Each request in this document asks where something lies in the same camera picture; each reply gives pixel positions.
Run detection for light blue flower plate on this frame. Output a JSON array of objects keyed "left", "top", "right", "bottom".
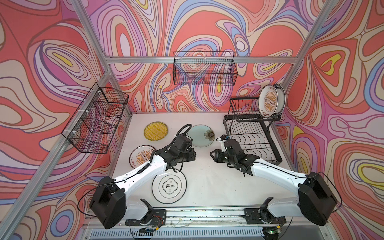
[{"left": 187, "top": 125, "right": 216, "bottom": 148}]

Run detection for white plate green quatrefoil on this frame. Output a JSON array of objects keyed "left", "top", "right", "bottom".
[{"left": 152, "top": 171, "right": 187, "bottom": 205}]

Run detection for large orange sunburst plate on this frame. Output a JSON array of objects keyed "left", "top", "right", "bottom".
[{"left": 258, "top": 85, "right": 278, "bottom": 118}]

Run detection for green rim lettered plate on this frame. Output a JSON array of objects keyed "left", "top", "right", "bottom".
[{"left": 274, "top": 84, "right": 286, "bottom": 117}]

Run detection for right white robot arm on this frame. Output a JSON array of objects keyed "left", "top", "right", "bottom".
[{"left": 210, "top": 139, "right": 338, "bottom": 226}]

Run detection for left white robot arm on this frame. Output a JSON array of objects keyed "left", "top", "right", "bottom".
[{"left": 89, "top": 134, "right": 197, "bottom": 230}]

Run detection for black two-tier dish rack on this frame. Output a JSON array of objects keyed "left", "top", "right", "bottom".
[{"left": 223, "top": 97, "right": 283, "bottom": 166}]

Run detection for yellow green woven tray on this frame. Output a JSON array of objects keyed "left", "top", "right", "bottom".
[{"left": 144, "top": 122, "right": 169, "bottom": 141}]

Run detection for small orange sunburst plate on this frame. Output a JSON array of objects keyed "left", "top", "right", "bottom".
[{"left": 129, "top": 145, "right": 156, "bottom": 169}]

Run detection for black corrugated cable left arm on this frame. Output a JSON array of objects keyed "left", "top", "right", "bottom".
[{"left": 175, "top": 123, "right": 193, "bottom": 137}]

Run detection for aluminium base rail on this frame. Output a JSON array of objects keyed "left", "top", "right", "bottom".
[{"left": 89, "top": 205, "right": 325, "bottom": 229}]

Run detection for black wire basket back wall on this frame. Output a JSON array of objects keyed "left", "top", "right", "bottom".
[{"left": 173, "top": 50, "right": 238, "bottom": 86}]

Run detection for black wire basket wall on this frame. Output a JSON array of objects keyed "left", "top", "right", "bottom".
[
  {"left": 62, "top": 83, "right": 129, "bottom": 154},
  {"left": 173, "top": 50, "right": 238, "bottom": 86}
]

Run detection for black wire basket left wall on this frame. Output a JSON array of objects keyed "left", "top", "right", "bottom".
[{"left": 62, "top": 83, "right": 129, "bottom": 154}]

